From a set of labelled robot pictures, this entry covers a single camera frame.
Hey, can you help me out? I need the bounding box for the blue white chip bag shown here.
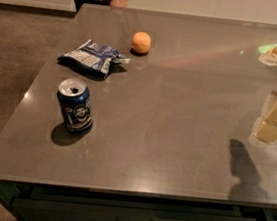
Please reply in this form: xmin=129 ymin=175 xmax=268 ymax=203
xmin=57 ymin=39 xmax=131 ymax=79

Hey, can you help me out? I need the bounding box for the orange fruit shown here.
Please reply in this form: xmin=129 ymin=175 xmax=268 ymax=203
xmin=131 ymin=32 xmax=151 ymax=54

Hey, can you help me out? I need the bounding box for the dark cabinet drawer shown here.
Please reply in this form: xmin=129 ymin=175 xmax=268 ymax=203
xmin=0 ymin=180 xmax=277 ymax=221

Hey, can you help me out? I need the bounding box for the blue pepsi can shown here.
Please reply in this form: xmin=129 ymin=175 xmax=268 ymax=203
xmin=57 ymin=78 xmax=93 ymax=134

